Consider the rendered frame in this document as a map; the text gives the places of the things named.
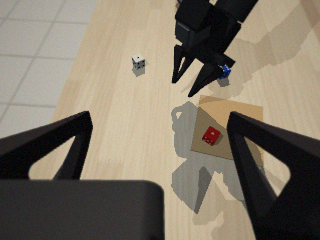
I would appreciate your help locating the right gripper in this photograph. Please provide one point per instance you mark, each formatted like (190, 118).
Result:
(204, 55)

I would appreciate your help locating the blue die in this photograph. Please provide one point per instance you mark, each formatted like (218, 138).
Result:
(226, 70)

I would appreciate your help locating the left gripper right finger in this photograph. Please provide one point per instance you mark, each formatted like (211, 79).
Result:
(299, 201)

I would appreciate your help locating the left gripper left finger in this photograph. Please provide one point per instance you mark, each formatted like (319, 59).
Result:
(20, 151)

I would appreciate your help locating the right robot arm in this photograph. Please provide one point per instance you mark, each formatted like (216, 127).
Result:
(198, 19)

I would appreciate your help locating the tan mat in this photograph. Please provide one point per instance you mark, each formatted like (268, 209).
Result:
(215, 112)

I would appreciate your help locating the white die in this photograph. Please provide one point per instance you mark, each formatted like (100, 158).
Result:
(138, 61)

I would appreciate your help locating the red die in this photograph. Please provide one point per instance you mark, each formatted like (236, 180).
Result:
(211, 135)

